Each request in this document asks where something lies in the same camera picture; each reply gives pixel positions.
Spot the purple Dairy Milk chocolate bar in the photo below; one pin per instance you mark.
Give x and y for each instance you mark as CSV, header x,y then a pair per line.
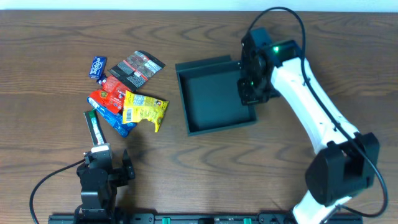
x,y
102,79

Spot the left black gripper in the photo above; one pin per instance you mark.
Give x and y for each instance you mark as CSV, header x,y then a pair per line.
x,y
129,167

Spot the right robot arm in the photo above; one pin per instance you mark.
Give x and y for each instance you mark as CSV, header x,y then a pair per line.
x,y
345,160

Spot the blue Eclipse mint tin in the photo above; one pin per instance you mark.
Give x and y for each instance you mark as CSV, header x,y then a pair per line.
x,y
97,67

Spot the red snack packet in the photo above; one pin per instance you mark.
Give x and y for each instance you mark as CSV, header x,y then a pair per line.
x,y
112,94

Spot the yellow snack packet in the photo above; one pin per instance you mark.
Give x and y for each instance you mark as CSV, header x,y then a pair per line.
x,y
138,107

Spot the black cardboard box with lid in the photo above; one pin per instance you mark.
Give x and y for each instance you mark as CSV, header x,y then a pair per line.
x,y
209,95

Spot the blue snack bar wrapper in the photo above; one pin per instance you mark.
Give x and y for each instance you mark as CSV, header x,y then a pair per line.
x,y
114,120

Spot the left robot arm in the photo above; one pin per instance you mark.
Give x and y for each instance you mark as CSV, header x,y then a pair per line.
x,y
99,204

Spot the black snack pouch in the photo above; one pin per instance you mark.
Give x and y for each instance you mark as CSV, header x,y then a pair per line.
x,y
136,69

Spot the black mounting rail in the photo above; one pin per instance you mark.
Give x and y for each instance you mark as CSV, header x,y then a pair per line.
x,y
148,218

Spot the green gum pack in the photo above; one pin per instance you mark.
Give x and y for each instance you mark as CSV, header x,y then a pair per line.
x,y
94,127

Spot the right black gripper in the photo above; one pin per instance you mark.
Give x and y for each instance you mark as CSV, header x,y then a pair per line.
x,y
252,97

